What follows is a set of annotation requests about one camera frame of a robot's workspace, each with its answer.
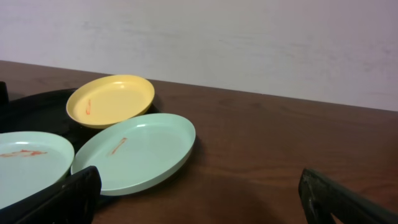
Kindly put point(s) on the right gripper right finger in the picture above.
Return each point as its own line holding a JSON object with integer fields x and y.
{"x": 323, "y": 200}

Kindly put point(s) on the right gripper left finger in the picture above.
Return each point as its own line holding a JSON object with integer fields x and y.
{"x": 72, "y": 200}

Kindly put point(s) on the mint plate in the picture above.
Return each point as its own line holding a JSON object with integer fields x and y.
{"x": 138, "y": 153}
{"x": 30, "y": 162}

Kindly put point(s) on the round black tray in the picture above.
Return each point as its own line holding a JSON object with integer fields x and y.
{"x": 45, "y": 112}

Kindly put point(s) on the yellow plastic plate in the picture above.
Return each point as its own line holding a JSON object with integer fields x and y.
{"x": 106, "y": 101}

